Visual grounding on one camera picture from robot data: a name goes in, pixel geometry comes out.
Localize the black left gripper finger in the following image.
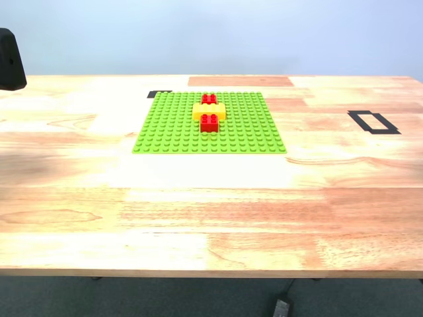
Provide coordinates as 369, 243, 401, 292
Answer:
0, 27, 28, 92

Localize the yellow toy brick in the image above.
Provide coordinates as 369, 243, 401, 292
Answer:
192, 102, 227, 122

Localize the green studded baseplate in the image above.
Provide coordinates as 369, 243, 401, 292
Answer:
131, 90, 288, 155

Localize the black rectangle tape outline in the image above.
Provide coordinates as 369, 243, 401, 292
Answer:
347, 110, 403, 135

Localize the black power adapter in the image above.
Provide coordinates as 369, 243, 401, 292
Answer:
273, 299, 293, 317

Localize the black power adapter cord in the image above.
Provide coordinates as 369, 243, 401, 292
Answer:
282, 279, 295, 301

